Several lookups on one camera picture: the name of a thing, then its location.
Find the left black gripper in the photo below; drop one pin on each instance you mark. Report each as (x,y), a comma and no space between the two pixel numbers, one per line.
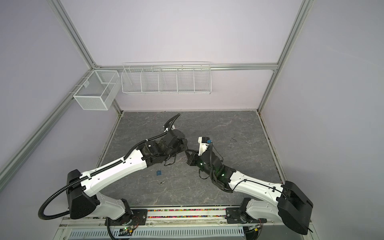
(184,145)

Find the aluminium enclosure frame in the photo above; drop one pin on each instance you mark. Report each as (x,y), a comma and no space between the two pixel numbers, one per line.
(34,140)

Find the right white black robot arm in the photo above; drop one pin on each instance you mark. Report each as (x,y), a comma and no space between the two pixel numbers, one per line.
(287,200)

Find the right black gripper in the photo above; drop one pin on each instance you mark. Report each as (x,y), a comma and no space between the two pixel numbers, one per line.
(193,159)

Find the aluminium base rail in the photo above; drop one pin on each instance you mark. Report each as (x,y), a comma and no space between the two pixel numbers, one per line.
(207,216)

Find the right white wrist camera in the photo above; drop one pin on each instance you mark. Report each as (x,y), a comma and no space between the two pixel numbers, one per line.
(204,143)

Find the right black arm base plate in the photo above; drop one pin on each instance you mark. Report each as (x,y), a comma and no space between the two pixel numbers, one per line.
(237,216)

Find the white mesh box basket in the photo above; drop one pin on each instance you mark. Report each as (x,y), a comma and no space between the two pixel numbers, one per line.
(99,90)

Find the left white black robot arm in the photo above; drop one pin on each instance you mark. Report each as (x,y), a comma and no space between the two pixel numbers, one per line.
(83,190)

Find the white wire shelf basket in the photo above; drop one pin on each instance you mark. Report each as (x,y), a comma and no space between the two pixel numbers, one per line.
(166,78)

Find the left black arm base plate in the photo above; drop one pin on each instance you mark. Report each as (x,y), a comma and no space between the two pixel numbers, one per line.
(138,217)

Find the white vented cable duct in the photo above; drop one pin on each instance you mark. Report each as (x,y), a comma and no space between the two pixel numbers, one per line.
(156,233)

